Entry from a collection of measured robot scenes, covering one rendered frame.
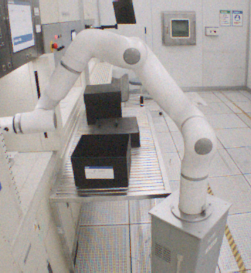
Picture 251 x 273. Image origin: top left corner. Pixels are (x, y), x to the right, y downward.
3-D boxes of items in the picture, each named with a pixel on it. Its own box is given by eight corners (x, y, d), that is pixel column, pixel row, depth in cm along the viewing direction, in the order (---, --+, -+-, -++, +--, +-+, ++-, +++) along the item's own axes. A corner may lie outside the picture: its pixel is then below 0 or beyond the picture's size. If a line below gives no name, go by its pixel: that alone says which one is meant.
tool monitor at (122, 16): (137, 33, 266) (135, -3, 251) (84, 36, 267) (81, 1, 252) (135, 30, 302) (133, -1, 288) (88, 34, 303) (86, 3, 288)
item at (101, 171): (74, 187, 141) (69, 157, 134) (84, 161, 166) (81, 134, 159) (129, 188, 139) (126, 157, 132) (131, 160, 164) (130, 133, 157)
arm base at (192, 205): (220, 205, 120) (225, 170, 113) (198, 227, 108) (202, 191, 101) (185, 190, 133) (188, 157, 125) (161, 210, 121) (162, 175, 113)
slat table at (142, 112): (166, 284, 164) (171, 192, 132) (74, 288, 164) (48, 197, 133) (150, 178, 282) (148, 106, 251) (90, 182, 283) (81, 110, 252)
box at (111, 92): (123, 122, 218) (121, 91, 208) (86, 125, 218) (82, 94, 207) (121, 110, 244) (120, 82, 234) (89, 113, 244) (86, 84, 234)
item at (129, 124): (141, 146, 179) (140, 127, 173) (94, 150, 178) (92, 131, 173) (137, 129, 206) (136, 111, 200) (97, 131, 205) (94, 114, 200)
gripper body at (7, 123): (17, 138, 103) (-9, 140, 103) (23, 127, 113) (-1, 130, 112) (13, 119, 100) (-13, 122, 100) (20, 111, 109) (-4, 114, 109)
